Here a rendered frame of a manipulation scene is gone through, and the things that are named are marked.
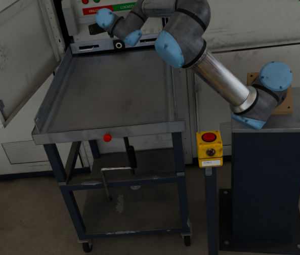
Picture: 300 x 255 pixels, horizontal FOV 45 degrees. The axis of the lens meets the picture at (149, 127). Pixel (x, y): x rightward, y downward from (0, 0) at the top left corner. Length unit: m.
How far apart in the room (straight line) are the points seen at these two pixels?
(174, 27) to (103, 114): 0.54
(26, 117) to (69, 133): 0.88
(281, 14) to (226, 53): 0.33
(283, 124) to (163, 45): 0.65
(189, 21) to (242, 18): 0.84
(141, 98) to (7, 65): 0.61
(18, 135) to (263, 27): 1.59
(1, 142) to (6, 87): 0.86
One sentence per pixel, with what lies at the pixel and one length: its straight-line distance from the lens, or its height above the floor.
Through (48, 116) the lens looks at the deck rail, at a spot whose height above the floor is 0.85.
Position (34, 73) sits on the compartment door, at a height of 0.90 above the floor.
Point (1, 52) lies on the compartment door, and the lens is 1.69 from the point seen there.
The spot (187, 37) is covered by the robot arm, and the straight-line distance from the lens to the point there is 1.15.
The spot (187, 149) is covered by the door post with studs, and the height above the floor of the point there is 0.13.
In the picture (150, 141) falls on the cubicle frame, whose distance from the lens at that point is 2.33.
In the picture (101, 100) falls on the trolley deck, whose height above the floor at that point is 0.85.
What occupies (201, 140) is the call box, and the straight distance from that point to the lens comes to 1.21.
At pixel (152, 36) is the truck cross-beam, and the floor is 0.92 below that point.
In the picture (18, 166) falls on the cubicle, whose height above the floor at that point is 0.12.
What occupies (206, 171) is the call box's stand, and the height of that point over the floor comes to 0.77.
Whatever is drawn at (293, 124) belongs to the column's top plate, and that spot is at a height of 0.75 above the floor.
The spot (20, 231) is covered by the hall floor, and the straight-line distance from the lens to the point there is 2.36.
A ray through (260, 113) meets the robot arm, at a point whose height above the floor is 0.89.
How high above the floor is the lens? 1.66
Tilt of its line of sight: 36 degrees down
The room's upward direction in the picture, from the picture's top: 9 degrees counter-clockwise
